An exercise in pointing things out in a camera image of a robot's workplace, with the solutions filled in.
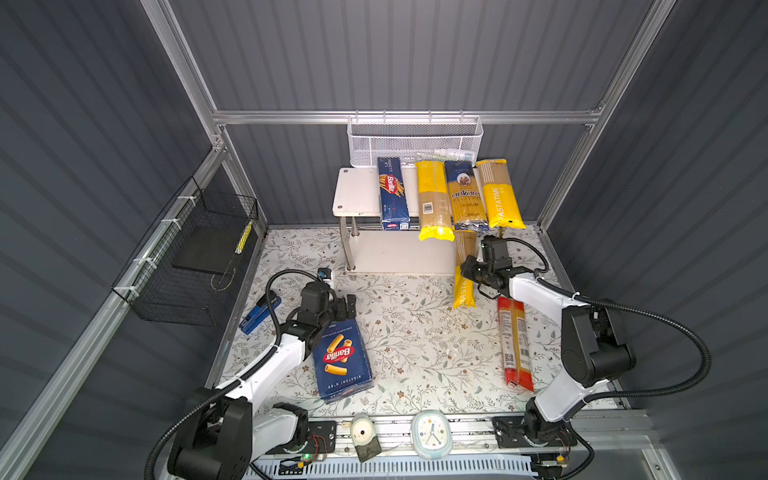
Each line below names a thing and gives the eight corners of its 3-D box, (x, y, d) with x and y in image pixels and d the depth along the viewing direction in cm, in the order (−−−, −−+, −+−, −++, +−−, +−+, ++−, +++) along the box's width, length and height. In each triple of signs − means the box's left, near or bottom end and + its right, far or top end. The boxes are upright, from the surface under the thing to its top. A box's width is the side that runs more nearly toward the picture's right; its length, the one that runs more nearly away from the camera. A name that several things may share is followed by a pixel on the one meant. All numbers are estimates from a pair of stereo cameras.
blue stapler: (240, 330, 94) (235, 325, 91) (275, 298, 102) (271, 292, 99) (247, 336, 93) (242, 330, 90) (281, 303, 101) (278, 297, 98)
